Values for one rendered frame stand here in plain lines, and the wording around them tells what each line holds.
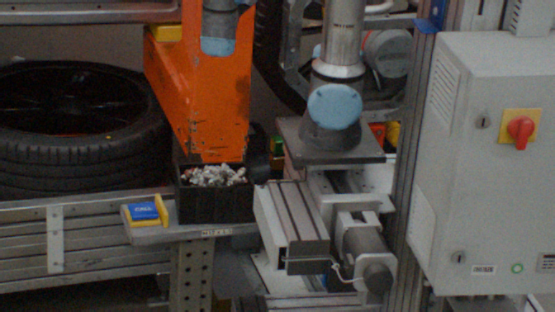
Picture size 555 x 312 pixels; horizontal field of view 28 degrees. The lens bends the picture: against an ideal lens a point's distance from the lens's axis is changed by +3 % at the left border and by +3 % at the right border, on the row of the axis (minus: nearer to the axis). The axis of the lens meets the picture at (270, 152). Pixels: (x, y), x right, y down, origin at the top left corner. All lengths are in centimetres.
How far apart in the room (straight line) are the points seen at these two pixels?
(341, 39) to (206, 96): 74
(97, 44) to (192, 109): 227
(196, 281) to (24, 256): 51
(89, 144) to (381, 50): 88
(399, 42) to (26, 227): 114
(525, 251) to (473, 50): 40
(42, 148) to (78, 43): 208
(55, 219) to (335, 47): 114
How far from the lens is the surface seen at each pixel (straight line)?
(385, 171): 264
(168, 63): 327
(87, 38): 526
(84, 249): 320
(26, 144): 318
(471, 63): 197
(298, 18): 300
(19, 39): 524
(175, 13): 339
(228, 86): 294
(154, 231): 286
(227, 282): 323
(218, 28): 230
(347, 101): 231
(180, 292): 301
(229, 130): 300
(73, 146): 316
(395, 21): 289
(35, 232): 314
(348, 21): 227
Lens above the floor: 196
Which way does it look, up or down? 27 degrees down
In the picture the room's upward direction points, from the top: 4 degrees clockwise
